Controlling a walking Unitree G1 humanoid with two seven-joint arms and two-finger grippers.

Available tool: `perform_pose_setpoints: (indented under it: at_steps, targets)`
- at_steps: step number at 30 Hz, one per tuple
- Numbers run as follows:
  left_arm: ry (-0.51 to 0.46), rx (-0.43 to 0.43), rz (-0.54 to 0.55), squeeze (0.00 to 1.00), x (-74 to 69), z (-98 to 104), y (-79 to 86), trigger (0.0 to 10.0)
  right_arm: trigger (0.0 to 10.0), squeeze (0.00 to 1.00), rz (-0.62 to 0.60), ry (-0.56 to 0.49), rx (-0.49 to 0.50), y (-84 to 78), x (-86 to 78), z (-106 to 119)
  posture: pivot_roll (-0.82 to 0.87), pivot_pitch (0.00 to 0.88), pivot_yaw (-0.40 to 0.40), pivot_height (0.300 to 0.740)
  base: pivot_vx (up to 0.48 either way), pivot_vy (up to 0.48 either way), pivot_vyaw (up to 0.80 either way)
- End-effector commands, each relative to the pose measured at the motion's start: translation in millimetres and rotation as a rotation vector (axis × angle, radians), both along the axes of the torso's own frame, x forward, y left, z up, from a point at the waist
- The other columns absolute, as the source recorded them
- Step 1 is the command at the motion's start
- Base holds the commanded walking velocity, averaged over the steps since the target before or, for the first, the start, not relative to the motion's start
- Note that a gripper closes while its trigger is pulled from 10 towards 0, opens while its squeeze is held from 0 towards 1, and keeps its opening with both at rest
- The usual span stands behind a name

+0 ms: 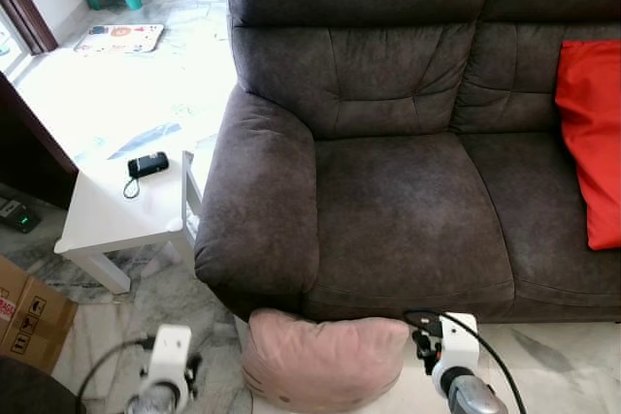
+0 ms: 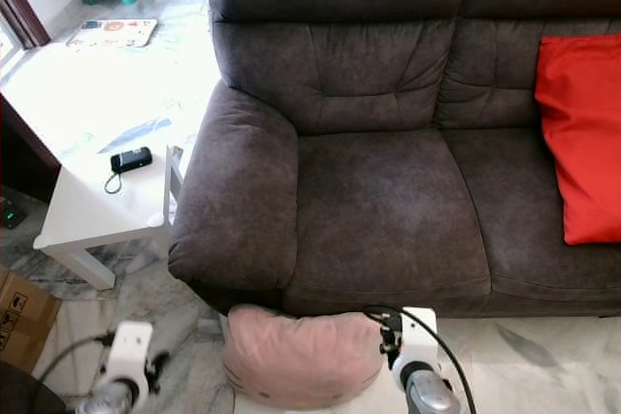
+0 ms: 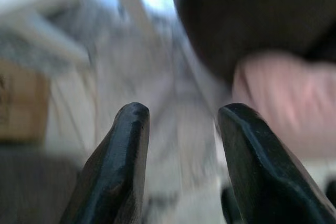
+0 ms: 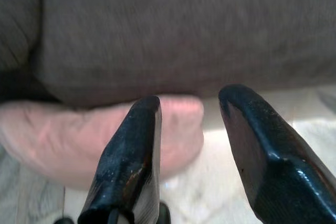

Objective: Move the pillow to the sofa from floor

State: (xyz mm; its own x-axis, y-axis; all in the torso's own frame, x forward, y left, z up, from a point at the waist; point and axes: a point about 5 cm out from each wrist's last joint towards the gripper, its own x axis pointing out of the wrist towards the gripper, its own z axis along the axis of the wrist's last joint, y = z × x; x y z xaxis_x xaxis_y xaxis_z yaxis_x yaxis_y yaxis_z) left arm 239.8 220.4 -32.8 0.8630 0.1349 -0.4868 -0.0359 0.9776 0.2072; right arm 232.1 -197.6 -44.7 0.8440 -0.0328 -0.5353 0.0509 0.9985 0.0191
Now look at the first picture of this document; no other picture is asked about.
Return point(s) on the dark wooden cabinet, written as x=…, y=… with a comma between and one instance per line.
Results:
x=29, y=157

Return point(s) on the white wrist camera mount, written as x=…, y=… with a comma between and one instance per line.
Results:
x=456, y=341
x=170, y=351

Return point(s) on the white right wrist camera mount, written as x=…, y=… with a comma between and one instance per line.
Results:
x=456, y=341

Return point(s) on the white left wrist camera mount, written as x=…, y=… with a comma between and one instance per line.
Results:
x=170, y=351

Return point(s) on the cardboard box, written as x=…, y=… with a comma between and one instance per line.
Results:
x=34, y=322

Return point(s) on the pink plush pillow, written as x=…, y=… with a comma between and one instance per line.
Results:
x=320, y=361

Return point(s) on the dark round object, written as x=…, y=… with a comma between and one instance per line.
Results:
x=29, y=390

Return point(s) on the printed floor mat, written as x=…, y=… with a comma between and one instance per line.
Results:
x=119, y=39

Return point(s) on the red pillow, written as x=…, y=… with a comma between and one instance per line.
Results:
x=592, y=143

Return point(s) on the brown door frame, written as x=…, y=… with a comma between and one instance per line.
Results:
x=27, y=7

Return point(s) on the white side table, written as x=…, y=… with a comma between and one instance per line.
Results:
x=116, y=210

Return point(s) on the black power strip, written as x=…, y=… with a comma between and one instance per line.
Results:
x=17, y=215

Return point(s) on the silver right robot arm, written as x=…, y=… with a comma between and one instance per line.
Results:
x=475, y=399

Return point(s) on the dark brown fabric sofa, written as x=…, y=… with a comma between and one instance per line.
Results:
x=408, y=191

